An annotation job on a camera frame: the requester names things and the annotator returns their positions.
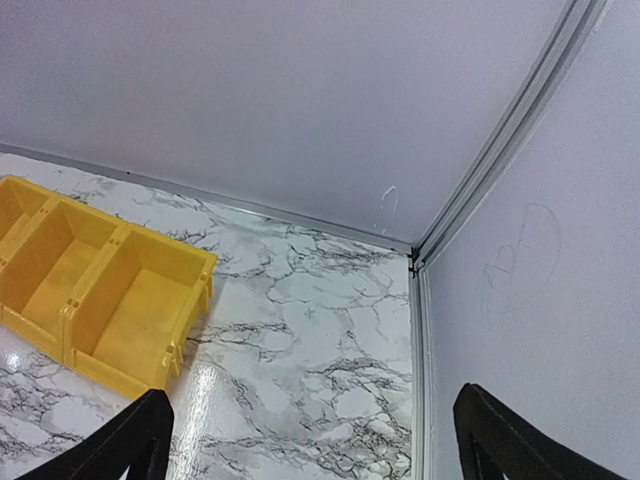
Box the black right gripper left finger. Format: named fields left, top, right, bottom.
left=21, top=389, right=174, bottom=479

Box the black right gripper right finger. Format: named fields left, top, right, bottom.
left=453, top=383, right=620, bottom=479

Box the yellow bin right compartment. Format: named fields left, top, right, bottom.
left=63, top=224, right=218, bottom=399

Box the yellow bin compartment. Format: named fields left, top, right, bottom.
left=63, top=224, right=218, bottom=399
left=1, top=198, right=125, bottom=363
left=1, top=176, right=53, bottom=255

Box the yellow bin middle compartment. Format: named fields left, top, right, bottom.
left=1, top=198, right=125, bottom=363

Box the yellow bin left compartment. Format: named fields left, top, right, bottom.
left=1, top=176, right=53, bottom=255

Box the aluminium frame right rear post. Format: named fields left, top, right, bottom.
left=411, top=1, right=607, bottom=271

